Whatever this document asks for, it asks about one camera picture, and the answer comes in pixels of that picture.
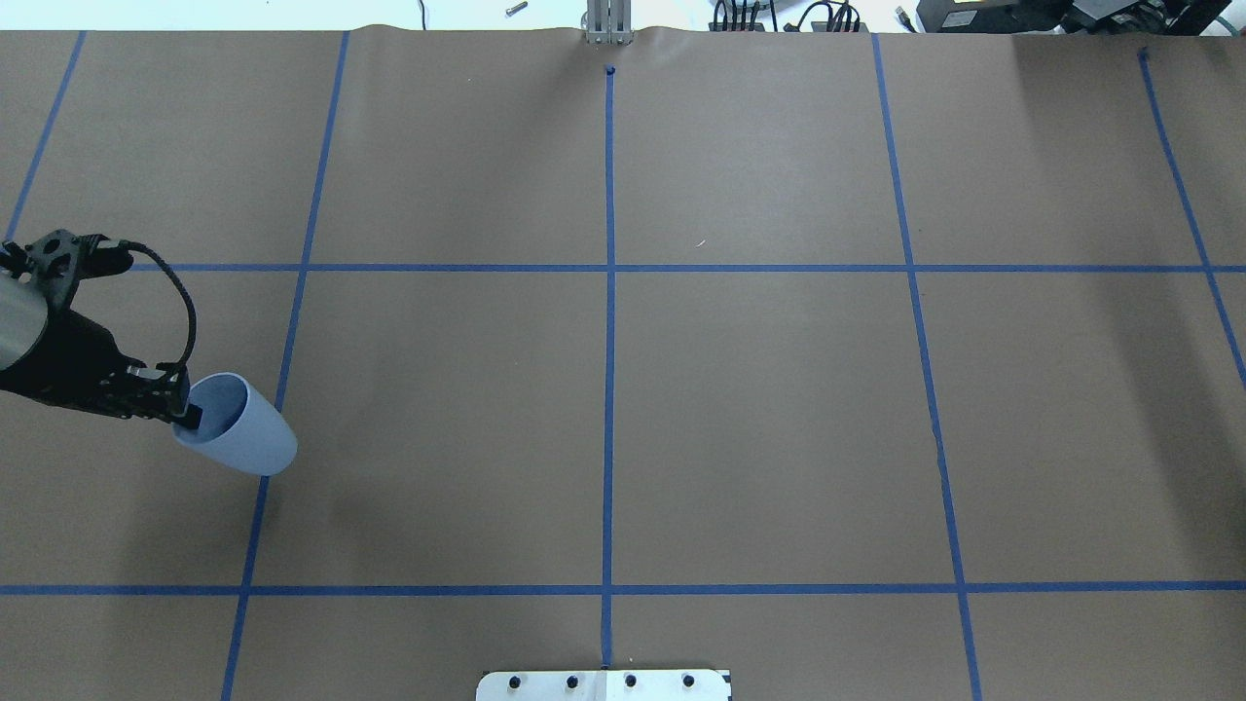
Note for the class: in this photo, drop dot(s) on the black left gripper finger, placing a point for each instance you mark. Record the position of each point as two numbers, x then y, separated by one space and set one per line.
174 410
160 374

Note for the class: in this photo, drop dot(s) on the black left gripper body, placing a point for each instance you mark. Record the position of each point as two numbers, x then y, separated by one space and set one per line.
70 358

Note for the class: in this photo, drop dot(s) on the light blue plastic cup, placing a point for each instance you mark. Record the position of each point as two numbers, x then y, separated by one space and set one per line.
239 427

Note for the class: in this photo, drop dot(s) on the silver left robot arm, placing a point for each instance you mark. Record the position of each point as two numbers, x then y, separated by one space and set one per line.
26 312

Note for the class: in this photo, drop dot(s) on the brown paper table cover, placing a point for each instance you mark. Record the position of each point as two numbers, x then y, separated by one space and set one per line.
873 367

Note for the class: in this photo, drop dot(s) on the black electronics box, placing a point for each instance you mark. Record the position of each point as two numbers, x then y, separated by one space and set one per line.
990 17

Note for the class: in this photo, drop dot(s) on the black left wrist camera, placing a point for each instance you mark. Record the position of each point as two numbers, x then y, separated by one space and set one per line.
60 260

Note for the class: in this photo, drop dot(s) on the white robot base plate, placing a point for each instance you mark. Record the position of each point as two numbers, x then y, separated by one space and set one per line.
603 684

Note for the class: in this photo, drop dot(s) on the aluminium frame post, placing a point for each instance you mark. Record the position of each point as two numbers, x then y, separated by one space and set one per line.
608 23

